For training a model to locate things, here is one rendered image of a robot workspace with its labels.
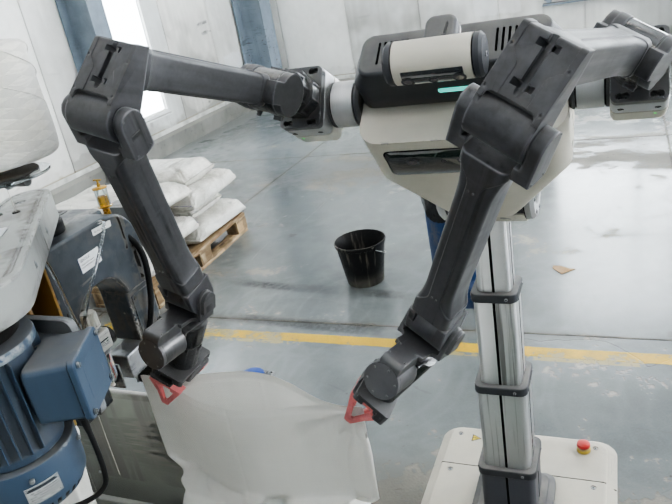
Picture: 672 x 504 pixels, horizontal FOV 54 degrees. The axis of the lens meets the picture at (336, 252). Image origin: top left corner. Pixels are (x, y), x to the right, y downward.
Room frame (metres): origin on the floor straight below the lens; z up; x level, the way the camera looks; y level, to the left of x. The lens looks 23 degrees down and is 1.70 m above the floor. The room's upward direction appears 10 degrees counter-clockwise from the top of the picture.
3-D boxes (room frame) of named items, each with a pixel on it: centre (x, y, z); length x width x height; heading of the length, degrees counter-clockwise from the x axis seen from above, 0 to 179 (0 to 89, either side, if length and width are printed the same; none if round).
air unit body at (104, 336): (1.07, 0.45, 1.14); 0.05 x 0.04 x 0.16; 154
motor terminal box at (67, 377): (0.78, 0.38, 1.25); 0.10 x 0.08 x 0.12; 179
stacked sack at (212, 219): (4.52, 0.91, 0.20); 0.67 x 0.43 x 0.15; 154
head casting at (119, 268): (1.24, 0.57, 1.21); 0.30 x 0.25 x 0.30; 64
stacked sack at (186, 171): (4.63, 1.11, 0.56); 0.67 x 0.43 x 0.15; 64
